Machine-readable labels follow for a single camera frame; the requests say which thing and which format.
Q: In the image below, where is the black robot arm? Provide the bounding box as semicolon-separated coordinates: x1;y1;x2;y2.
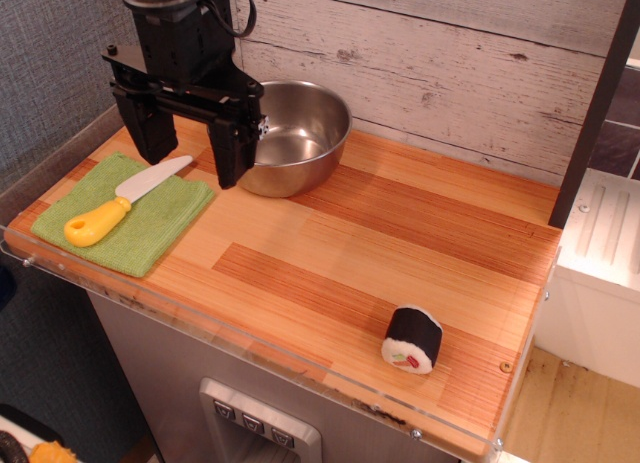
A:
102;0;267;189

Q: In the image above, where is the orange plush toy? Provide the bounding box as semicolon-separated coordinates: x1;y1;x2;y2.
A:
28;441;78;463

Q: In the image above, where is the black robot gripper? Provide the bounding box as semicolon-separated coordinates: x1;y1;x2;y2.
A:
102;2;265;189

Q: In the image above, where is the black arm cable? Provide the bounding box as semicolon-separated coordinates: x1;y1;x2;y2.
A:
219;0;258;39

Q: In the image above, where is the grey toy kitchen cabinet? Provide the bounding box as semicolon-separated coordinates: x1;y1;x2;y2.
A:
90;294;455;462

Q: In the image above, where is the white drainboard sink unit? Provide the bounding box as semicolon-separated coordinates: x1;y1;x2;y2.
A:
535;170;639;386

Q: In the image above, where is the plush sushi roll toy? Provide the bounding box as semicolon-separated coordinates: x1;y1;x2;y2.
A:
381;305;444;375

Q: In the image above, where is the dark right shelf post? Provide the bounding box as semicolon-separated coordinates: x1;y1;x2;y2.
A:
548;0;639;229

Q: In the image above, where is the yellow handled white toy knife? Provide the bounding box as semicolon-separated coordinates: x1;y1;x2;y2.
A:
64;155;193;248

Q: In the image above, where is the green folded cloth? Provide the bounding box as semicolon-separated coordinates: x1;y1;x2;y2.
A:
31;152;215;278

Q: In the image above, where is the clear acrylic edge guard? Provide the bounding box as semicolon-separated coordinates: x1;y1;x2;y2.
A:
0;222;561;463

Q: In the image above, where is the silver dispenser button panel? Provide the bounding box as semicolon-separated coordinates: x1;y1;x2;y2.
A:
199;377;323;463

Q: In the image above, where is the stainless steel bowl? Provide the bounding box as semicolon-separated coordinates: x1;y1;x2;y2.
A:
239;80;352;198

